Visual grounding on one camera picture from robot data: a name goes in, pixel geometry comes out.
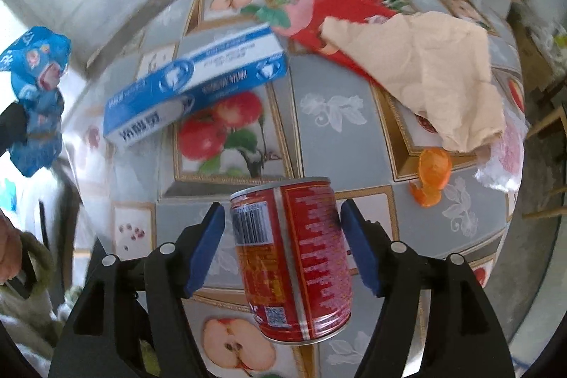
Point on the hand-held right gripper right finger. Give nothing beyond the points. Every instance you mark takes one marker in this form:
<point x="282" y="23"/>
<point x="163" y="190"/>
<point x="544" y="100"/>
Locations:
<point x="361" y="249"/>

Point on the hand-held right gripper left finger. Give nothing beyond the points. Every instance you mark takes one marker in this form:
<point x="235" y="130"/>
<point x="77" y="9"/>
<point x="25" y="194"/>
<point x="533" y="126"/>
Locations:
<point x="206" y="247"/>

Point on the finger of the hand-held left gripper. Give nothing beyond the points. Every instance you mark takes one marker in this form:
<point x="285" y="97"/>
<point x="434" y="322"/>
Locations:
<point x="11" y="125"/>

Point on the blue snack wrapper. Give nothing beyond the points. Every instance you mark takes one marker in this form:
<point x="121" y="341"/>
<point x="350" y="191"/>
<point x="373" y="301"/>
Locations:
<point x="37" y="94"/>

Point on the red drink can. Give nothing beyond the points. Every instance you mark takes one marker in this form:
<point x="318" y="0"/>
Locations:
<point x="310" y="263"/>

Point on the orange peel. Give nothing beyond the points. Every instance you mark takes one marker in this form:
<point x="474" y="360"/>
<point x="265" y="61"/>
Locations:
<point x="432" y="170"/>

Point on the blue toothpaste box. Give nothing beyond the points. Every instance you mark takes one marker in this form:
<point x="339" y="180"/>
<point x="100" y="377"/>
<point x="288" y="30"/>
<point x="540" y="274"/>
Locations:
<point x="199" y="77"/>

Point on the pink clear plastic bag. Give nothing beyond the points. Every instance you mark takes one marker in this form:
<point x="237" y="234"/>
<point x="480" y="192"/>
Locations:
<point x="505" y="156"/>

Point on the brown paper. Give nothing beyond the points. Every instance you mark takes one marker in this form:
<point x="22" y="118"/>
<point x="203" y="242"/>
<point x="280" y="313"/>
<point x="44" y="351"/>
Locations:
<point x="434" y="68"/>

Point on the person's left hand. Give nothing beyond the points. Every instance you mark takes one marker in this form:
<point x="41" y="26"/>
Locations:
<point x="9" y="249"/>

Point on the fruit print tablecloth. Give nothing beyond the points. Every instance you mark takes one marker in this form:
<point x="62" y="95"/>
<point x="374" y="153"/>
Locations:
<point x="332" y="130"/>

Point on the green white fuzzy garment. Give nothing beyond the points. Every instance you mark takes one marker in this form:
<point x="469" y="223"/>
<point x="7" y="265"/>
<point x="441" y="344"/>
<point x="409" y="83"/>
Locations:
<point x="26" y="316"/>

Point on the red strawberry print carton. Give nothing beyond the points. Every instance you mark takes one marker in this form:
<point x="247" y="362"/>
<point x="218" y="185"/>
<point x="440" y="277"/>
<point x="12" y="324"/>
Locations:
<point x="354" y="6"/>

